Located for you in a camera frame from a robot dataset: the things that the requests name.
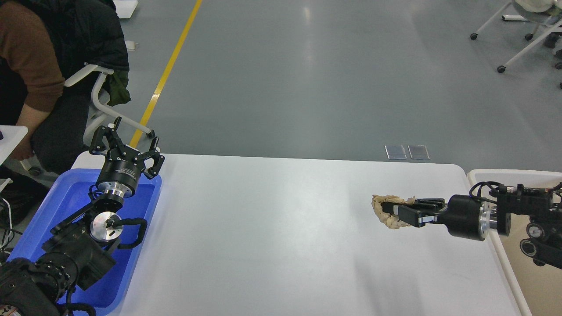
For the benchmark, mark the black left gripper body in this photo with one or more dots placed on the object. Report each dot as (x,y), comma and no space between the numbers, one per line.
(122,171)

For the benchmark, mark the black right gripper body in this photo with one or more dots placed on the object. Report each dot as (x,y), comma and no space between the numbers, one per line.
(469,217)

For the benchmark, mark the right metal floor plate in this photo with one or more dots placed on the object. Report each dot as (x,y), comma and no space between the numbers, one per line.
(418,152)

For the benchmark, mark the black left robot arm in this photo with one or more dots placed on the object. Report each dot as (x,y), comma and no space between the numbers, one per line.
(79,252)

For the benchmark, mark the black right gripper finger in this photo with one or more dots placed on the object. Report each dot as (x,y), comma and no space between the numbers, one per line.
(391,208)
(419,216)

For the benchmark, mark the left metal floor plate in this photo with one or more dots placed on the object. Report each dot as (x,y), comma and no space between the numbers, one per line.
(395,152)

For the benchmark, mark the blue plastic bin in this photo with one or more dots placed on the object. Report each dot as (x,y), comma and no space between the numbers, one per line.
(68,194)

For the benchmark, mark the person in black vest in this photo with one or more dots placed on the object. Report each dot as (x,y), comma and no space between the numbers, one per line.
(43,43)

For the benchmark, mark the beige plastic bin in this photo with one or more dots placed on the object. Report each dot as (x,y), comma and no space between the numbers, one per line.
(538,286)

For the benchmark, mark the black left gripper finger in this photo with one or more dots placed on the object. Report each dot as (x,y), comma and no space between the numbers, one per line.
(106,138)
(153,154)

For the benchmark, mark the brown paper ball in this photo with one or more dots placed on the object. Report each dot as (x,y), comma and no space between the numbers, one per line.
(391,221)

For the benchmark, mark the white side table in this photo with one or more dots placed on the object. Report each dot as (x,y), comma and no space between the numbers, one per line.
(11,137)

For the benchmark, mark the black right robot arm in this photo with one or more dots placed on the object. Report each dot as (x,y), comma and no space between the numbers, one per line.
(543,244)

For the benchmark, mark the metal floor plate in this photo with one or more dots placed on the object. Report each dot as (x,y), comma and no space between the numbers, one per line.
(418,152)
(395,152)

